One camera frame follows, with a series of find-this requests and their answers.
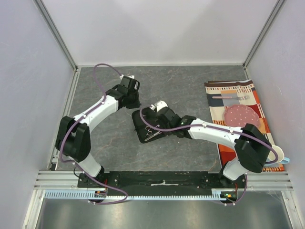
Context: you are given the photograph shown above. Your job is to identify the silver hair scissors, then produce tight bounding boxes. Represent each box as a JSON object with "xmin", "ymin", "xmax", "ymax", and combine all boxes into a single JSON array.
[{"xmin": 144, "ymin": 126, "xmax": 160, "ymax": 142}]

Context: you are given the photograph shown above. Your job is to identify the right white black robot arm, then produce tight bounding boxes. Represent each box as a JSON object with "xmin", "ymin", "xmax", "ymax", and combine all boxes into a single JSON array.
[{"xmin": 154, "ymin": 106, "xmax": 272, "ymax": 188}]

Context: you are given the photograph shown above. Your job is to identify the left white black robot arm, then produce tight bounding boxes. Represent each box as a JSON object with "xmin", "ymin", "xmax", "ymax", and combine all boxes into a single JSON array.
[{"xmin": 55, "ymin": 75, "xmax": 140, "ymax": 187}]

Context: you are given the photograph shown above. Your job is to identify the colourful patterned placemat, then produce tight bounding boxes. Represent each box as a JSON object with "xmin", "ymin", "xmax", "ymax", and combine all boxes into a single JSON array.
[{"xmin": 204, "ymin": 80, "xmax": 285, "ymax": 172}]

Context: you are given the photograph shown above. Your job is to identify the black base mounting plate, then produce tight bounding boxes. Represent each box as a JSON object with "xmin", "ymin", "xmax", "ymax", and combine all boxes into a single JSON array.
[{"xmin": 77, "ymin": 170, "xmax": 248, "ymax": 198}]

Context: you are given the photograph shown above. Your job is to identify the pink dotted plate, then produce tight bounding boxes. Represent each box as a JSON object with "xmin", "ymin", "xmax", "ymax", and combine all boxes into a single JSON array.
[{"xmin": 224, "ymin": 104, "xmax": 260, "ymax": 127}]

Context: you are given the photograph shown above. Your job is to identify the light blue mug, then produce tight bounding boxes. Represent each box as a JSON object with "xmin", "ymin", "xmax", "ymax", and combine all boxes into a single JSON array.
[{"xmin": 265, "ymin": 145, "xmax": 290, "ymax": 166}]

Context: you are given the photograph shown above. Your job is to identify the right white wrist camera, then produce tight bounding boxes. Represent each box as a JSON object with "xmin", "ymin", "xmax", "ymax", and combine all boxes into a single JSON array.
[{"xmin": 149, "ymin": 101, "xmax": 168, "ymax": 112}]

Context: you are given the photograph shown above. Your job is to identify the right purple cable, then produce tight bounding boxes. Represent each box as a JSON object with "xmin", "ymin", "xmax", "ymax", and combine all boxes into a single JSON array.
[{"xmin": 139, "ymin": 106, "xmax": 279, "ymax": 206}]

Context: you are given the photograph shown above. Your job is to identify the purple cable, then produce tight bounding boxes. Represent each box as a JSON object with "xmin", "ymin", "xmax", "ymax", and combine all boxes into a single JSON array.
[
  {"xmin": 139, "ymin": 106, "xmax": 279, "ymax": 206},
  {"xmin": 58, "ymin": 63, "xmax": 129, "ymax": 205}
]

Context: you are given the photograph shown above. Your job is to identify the aluminium frame rail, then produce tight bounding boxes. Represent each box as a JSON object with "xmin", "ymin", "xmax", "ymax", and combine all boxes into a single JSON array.
[{"xmin": 33, "ymin": 0, "xmax": 79, "ymax": 71}]

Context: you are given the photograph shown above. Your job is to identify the pink handled fork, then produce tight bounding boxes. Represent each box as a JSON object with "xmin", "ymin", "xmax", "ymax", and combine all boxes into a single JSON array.
[{"xmin": 212, "ymin": 96, "xmax": 250, "ymax": 101}]

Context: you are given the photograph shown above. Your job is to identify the white slotted cable duct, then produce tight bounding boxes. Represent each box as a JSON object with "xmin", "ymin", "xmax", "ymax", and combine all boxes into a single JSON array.
[{"xmin": 44, "ymin": 189, "xmax": 236, "ymax": 200}]

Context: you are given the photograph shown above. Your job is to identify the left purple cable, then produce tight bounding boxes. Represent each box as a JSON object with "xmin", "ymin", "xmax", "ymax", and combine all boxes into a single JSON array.
[{"xmin": 58, "ymin": 63, "xmax": 129, "ymax": 205}]

